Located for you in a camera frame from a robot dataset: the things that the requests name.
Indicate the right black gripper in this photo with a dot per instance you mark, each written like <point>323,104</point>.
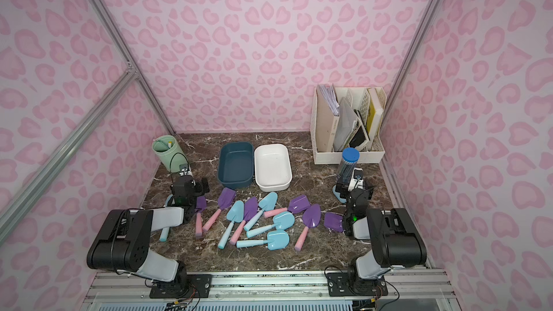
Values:
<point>356,201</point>

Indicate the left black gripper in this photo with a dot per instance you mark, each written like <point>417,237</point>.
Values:
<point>185,201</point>

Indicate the purple square shovel pink handle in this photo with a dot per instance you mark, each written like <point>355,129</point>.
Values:
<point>225,200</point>

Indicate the purple pointed shovel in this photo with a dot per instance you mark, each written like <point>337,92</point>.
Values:
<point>250,209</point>
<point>311,218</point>

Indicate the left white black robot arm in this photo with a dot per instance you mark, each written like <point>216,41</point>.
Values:
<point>123,242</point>

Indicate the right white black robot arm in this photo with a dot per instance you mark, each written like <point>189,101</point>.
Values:
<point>394,238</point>

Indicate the dark teal storage box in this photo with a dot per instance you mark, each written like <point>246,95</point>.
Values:
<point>236,165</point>

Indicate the white storage box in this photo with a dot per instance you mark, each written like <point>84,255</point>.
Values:
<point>272,167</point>

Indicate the blue shovel far right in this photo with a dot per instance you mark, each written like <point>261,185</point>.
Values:
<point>337,194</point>

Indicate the blue lid pencil tube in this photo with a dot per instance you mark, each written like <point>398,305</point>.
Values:
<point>349,159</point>

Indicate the green pen holder cup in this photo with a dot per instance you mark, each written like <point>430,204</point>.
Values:
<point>170,153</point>

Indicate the blue pointed shovel left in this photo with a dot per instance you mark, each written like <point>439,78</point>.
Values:
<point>235,215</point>

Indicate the blue round shovel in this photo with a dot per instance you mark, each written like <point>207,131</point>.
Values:
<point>282,221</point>

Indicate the white desk file organizer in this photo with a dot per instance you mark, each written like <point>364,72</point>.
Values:
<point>347,117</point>

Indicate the blue square shovel front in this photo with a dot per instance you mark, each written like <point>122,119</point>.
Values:
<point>275,240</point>

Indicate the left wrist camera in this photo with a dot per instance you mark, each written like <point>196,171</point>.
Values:
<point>184,170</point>

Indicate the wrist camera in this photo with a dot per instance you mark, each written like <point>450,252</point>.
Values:
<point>357,175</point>
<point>184,170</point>

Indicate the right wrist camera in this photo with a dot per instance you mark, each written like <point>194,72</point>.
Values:
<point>357,175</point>

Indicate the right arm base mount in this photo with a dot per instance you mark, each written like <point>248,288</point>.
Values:
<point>344,284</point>

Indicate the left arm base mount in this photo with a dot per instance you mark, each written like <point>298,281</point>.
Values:
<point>183,287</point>

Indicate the aluminium front rail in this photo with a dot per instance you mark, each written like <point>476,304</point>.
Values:
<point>411,289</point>

